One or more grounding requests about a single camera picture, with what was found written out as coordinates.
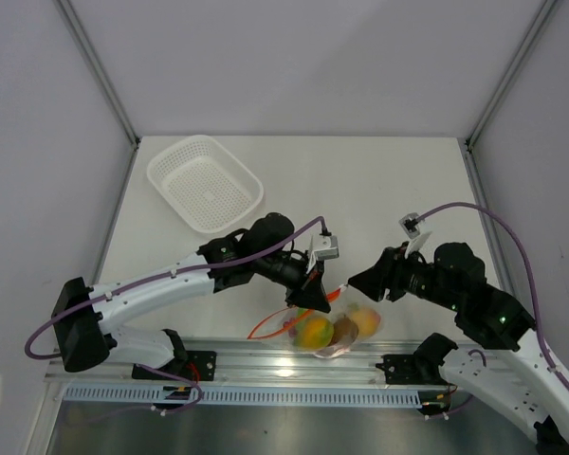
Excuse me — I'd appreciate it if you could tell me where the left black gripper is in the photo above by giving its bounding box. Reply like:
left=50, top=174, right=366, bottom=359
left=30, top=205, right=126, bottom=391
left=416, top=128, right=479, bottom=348
left=254, top=251, right=331, bottom=314

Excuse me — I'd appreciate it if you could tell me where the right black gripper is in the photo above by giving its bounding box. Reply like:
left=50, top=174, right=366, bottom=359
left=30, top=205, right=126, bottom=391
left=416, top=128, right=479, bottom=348
left=346, top=241, right=461, bottom=310

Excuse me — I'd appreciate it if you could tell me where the green yellow mango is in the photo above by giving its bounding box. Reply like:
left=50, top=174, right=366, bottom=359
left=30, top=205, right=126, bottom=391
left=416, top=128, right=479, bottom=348
left=293, top=317, right=334, bottom=350

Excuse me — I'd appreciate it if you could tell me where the clear zip top bag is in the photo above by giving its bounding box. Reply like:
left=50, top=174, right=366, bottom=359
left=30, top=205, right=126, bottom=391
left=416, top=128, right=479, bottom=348
left=247, top=284, right=383, bottom=359

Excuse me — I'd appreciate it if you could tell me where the brown kiwi fruit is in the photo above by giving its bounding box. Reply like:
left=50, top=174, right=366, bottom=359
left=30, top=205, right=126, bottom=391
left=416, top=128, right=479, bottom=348
left=330, top=317, right=358, bottom=345

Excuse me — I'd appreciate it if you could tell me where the orange fruit with leaf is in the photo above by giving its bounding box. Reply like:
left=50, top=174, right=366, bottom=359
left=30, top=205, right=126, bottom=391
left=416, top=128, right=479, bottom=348
left=349, top=306, right=381, bottom=338

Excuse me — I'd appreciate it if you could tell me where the red grape bunch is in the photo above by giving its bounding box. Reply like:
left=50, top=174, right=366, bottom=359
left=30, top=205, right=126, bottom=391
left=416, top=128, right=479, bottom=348
left=282, top=316, right=305, bottom=339

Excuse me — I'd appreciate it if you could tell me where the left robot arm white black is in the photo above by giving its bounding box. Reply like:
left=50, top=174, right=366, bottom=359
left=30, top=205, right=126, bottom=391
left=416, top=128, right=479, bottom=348
left=52, top=212, right=339, bottom=379

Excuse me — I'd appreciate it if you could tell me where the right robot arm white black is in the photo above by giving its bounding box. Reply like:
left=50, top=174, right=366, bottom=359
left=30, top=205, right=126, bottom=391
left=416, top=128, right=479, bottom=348
left=348, top=243, right=569, bottom=454

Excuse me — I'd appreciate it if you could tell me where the white perforated plastic basket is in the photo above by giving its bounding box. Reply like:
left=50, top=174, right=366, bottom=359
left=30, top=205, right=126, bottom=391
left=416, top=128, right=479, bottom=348
left=146, top=135, right=265, bottom=234

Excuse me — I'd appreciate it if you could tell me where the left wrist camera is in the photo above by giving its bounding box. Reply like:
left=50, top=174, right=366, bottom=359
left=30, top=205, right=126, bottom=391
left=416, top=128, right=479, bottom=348
left=307, top=234, right=340, bottom=272

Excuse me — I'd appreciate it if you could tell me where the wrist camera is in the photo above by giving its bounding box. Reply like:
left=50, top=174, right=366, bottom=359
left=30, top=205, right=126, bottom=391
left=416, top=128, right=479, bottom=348
left=399, top=212, right=432, bottom=258
left=307, top=234, right=340, bottom=272

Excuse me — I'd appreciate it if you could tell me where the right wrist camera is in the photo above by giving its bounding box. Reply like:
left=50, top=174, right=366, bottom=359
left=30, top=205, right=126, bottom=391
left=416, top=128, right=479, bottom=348
left=399, top=212, right=432, bottom=258

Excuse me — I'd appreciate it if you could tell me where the aluminium mounting rail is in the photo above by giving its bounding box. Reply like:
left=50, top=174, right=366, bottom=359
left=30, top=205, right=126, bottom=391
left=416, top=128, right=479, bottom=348
left=45, top=337, right=518, bottom=386

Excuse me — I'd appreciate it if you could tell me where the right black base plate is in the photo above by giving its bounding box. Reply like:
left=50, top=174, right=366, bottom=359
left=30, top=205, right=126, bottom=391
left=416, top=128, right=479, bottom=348
left=375, top=354, right=442, bottom=385

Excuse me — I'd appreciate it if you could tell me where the white slotted cable duct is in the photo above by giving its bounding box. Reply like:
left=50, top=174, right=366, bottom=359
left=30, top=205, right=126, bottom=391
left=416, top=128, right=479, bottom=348
left=64, top=383, right=438, bottom=409

